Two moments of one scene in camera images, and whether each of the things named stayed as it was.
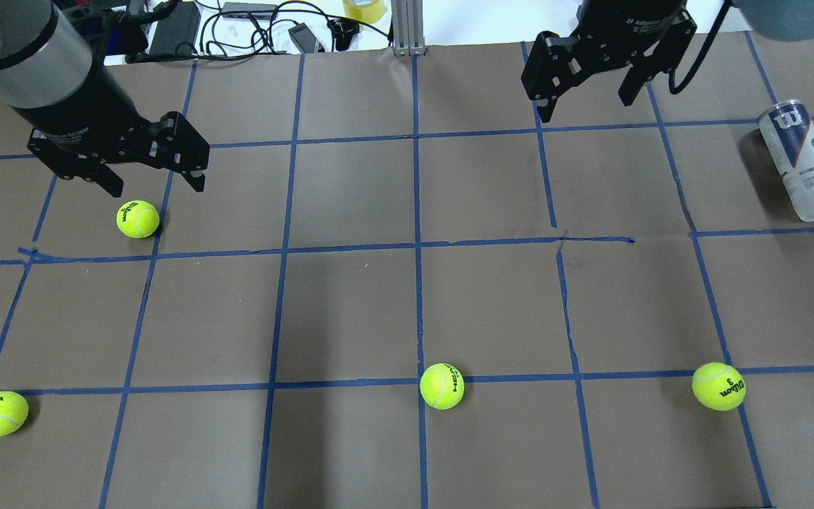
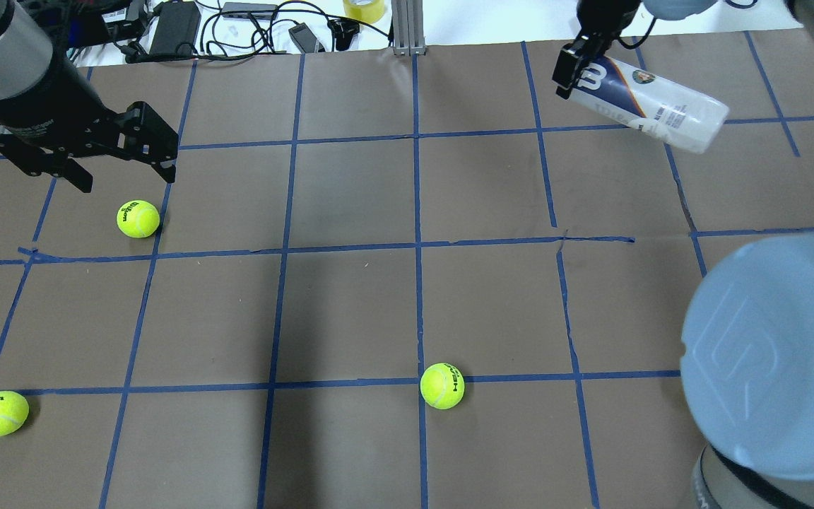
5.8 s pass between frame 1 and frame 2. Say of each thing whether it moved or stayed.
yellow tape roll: stayed
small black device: stayed
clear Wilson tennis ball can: moved
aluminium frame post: stayed
